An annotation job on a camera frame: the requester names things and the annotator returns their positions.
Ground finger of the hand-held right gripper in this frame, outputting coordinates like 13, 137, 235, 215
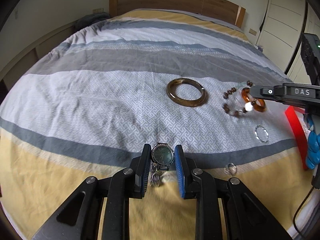
250, 83, 320, 115

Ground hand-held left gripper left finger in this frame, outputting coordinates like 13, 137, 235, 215
31, 144, 152, 240

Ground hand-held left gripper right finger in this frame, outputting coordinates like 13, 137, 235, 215
174, 144, 293, 240

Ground silver wristwatch dark dial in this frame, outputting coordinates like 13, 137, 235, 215
149, 142, 175, 187

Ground amber bangle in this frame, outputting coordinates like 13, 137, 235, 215
241, 87, 267, 113

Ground red cardboard box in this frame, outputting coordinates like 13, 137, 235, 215
285, 106, 309, 170

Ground beaded bracelet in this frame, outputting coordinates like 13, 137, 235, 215
222, 80, 253, 117

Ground person's right hand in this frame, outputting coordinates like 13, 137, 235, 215
305, 116, 320, 170

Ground white wardrobe doors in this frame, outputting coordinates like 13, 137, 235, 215
255, 0, 320, 80

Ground dark brown bangle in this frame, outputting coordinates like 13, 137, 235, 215
166, 79, 208, 107

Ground striped bedspread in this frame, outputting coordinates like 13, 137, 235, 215
0, 9, 313, 240

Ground wooden headboard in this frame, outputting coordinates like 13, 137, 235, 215
109, 0, 246, 29

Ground dark grey cloth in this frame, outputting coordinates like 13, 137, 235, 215
74, 12, 110, 30

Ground silver hoop ring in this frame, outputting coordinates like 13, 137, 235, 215
254, 125, 269, 142

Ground small silver ring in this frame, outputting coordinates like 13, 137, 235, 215
224, 163, 237, 175

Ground black cable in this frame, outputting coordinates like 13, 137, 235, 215
293, 187, 320, 238

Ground low beige wall cabinet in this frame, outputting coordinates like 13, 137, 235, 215
0, 21, 75, 93

